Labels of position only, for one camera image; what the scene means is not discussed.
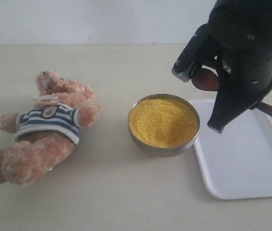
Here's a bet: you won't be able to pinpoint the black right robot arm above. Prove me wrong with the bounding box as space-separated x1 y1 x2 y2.
207 0 272 133

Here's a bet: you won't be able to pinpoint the brown plush teddy bear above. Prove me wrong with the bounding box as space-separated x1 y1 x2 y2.
0 70 100 186

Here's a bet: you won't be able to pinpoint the steel bowl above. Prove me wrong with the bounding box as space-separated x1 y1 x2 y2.
127 93 200 157

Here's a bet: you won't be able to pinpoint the yellow millet grains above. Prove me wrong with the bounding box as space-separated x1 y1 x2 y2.
128 98 199 148

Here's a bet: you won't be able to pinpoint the white plastic tray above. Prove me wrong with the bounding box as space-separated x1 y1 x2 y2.
191 99 272 200

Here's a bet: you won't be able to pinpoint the dark red wooden spoon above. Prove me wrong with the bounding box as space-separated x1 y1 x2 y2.
192 68 272 117

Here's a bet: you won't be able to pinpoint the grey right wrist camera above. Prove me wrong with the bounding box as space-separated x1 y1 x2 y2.
172 24 221 82

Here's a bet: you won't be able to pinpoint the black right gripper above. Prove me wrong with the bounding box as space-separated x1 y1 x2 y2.
207 50 272 134

